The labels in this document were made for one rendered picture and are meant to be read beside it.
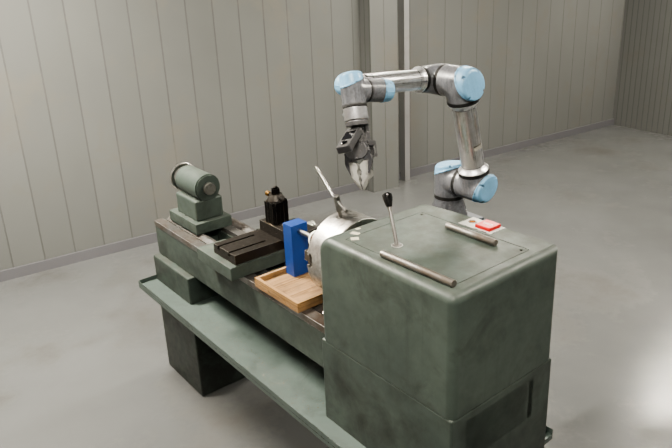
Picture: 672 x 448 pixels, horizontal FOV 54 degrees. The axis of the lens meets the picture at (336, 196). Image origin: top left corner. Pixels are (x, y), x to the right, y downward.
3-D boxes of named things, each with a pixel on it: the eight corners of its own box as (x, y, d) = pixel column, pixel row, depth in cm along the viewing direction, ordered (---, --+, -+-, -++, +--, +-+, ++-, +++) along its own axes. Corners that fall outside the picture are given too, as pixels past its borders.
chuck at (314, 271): (393, 273, 253) (381, 201, 240) (330, 314, 237) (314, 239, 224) (377, 266, 260) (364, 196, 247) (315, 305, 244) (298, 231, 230)
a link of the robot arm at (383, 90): (375, 75, 218) (349, 75, 211) (398, 79, 209) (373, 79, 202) (373, 99, 220) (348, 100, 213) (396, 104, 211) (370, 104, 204)
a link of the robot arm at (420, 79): (434, 60, 248) (331, 67, 219) (456, 62, 240) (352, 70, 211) (432, 91, 252) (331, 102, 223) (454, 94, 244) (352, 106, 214)
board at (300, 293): (370, 282, 266) (370, 274, 265) (298, 313, 245) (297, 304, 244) (324, 260, 288) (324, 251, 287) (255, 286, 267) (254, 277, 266)
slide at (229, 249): (317, 237, 297) (317, 228, 296) (235, 265, 273) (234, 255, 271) (294, 226, 311) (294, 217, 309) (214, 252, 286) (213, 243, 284)
